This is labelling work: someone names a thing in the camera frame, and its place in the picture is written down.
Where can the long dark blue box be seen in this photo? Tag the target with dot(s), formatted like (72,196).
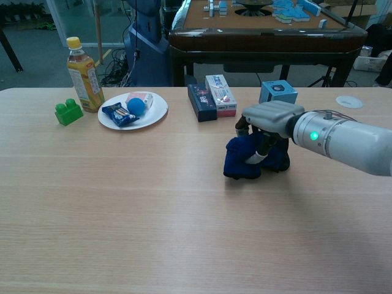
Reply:
(202,102)

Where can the person leg black trousers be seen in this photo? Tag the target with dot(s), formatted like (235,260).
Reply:
(385,72)

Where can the wooden pole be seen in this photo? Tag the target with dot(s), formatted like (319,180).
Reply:
(98,33)

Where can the black tripod stand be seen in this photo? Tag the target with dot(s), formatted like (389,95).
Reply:
(324,78)

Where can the dark wood mahjong table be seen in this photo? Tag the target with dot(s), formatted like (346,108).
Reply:
(260,43)

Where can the black dome mahjong table centre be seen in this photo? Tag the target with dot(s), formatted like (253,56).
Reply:
(252,6)

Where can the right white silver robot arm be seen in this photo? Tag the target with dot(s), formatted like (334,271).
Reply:
(346,142)

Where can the light blue cube box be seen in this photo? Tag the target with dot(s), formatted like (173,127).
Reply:
(277,90)

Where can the white red toothpaste box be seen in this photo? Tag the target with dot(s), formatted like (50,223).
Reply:
(222,96)

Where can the blue white mahjong tile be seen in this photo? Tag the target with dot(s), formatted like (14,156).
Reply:
(322,23)

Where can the blue snack packet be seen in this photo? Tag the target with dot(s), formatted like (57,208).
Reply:
(119,114)

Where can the blue foam ball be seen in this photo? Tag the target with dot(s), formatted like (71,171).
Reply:
(136,106)

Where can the dark blue cloth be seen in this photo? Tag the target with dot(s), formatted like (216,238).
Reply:
(237,159)

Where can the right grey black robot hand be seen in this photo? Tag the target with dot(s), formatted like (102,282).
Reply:
(272,114)

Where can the small pink white box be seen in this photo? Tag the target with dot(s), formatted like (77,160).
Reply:
(144,98)

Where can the white paper plate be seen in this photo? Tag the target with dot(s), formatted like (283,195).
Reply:
(153,114)

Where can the green toy building brick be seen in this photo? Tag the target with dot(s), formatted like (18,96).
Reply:
(69,113)

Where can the tea bottle with yellow cap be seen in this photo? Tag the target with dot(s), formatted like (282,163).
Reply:
(84,82)

